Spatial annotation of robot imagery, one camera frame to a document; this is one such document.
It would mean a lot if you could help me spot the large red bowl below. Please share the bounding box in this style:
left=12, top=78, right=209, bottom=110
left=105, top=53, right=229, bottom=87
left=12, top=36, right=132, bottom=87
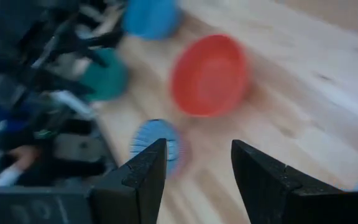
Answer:
left=170, top=33, right=250, bottom=118

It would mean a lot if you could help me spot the large green bowl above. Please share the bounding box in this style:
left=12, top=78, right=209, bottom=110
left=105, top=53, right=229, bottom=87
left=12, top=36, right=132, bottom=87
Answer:
left=79, top=48, right=131, bottom=103

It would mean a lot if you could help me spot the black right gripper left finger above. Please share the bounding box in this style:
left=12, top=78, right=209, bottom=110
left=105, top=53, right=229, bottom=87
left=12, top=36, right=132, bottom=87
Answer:
left=88, top=138, right=168, bottom=224

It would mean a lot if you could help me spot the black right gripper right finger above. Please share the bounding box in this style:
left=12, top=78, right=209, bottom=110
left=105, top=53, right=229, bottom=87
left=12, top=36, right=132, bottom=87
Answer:
left=231, top=139, right=344, bottom=224

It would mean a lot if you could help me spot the large blue bowl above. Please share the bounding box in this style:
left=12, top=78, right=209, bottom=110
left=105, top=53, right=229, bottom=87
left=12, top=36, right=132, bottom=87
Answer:
left=121, top=0, right=181, bottom=41

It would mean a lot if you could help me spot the person's hand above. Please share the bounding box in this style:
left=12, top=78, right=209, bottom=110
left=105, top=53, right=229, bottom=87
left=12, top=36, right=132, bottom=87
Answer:
left=7, top=145, right=40, bottom=171

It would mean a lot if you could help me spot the small blue patterned bowl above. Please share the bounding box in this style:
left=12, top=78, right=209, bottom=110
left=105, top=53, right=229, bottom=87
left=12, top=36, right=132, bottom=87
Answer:
left=129, top=118, right=188, bottom=180

